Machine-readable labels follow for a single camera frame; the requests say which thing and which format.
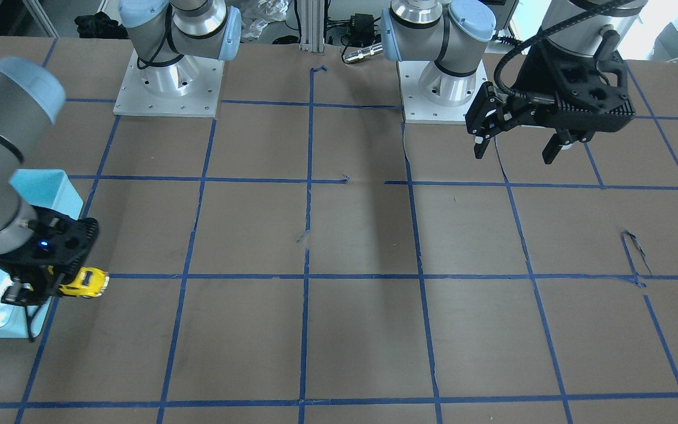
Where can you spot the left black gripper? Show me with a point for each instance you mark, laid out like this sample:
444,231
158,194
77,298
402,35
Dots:
528,78

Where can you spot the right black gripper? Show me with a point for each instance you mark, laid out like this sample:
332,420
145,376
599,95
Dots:
23,277

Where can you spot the yellow beetle toy car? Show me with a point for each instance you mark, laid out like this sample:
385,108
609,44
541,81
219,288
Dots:
89,283

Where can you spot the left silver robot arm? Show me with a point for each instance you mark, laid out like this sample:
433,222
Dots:
455,36

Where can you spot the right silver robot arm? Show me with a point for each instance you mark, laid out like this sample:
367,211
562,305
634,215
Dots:
179,48

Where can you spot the light blue plastic bin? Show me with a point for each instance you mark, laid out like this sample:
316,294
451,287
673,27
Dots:
43,188

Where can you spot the brown paper table mat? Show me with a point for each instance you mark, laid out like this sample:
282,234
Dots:
309,257

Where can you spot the black cloth bundle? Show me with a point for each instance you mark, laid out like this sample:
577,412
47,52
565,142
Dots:
99,26

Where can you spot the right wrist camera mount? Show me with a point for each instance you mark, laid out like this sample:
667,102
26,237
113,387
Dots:
54,238

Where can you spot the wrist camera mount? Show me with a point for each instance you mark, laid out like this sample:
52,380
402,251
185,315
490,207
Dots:
593,92
54,238

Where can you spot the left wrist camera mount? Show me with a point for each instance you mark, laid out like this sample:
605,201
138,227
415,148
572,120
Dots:
593,92

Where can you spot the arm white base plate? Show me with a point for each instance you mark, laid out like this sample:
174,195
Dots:
189,88
431,96

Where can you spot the aluminium frame post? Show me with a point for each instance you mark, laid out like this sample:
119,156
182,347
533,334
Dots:
312,25

